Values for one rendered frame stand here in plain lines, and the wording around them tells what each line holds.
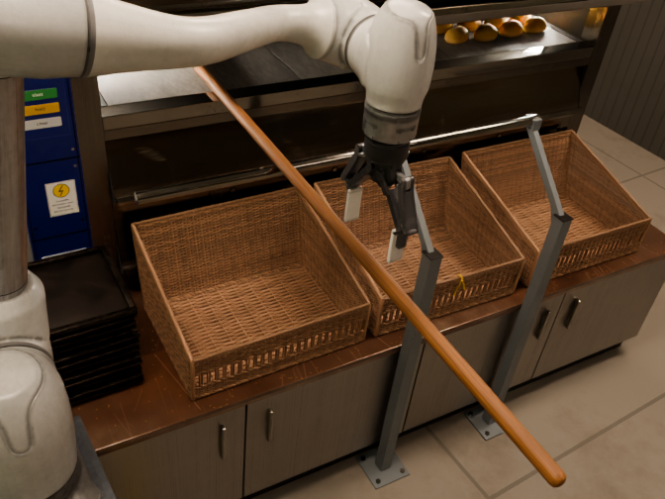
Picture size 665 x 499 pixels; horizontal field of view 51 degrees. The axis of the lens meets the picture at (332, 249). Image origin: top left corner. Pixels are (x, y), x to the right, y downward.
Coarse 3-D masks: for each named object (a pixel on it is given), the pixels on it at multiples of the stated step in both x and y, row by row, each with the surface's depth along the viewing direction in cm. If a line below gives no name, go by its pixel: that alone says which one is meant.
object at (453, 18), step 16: (464, 0) 223; (480, 0) 223; (496, 0) 223; (592, 0) 225; (608, 0) 228; (624, 0) 232; (640, 0) 236; (448, 16) 200; (464, 16) 203; (480, 16) 205; (496, 16) 208; (512, 16) 211
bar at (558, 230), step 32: (480, 128) 200; (512, 128) 206; (320, 160) 178; (544, 160) 210; (160, 192) 160; (192, 192) 164; (416, 192) 190; (544, 256) 217; (416, 288) 196; (544, 288) 225; (416, 352) 209; (512, 352) 242; (480, 416) 267; (384, 448) 237; (384, 480) 241
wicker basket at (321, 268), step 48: (288, 192) 224; (144, 240) 205; (192, 240) 213; (240, 240) 222; (288, 240) 231; (144, 288) 206; (192, 288) 219; (240, 288) 224; (288, 288) 226; (336, 288) 218; (192, 336) 205; (240, 336) 207; (288, 336) 192; (336, 336) 211; (192, 384) 184
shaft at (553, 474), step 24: (240, 120) 184; (264, 144) 175; (288, 168) 167; (312, 192) 159; (336, 216) 153; (384, 288) 138; (408, 312) 132; (432, 336) 127; (456, 360) 123; (480, 384) 119; (504, 408) 115; (528, 432) 112; (528, 456) 110; (552, 480) 106
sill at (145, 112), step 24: (552, 48) 255; (576, 48) 258; (432, 72) 229; (456, 72) 234; (480, 72) 240; (192, 96) 197; (216, 96) 198; (240, 96) 200; (264, 96) 203; (288, 96) 207; (312, 96) 211; (120, 120) 185; (144, 120) 189; (168, 120) 192
